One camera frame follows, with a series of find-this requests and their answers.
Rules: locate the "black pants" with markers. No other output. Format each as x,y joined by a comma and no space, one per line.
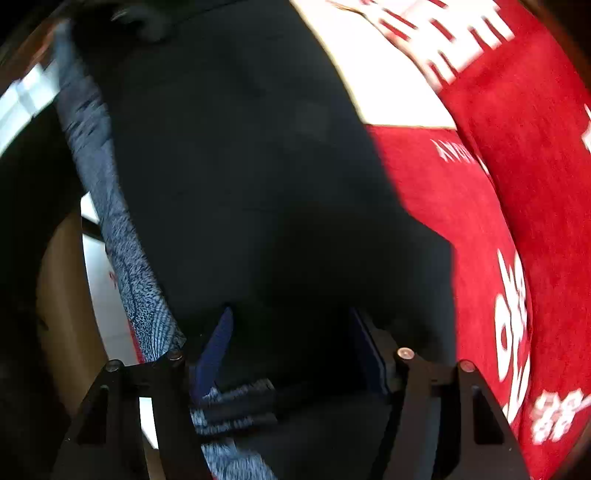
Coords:
254,184

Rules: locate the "brown board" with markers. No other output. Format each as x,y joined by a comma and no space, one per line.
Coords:
64,300

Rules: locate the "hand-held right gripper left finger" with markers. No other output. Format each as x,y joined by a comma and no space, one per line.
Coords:
214,350

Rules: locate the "blue-grey patterned cloth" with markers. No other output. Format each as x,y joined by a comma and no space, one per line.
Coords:
124,258

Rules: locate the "red printed blanket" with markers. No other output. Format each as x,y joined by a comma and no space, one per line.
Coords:
508,161

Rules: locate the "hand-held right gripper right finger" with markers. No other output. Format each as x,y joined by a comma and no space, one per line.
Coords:
376,364

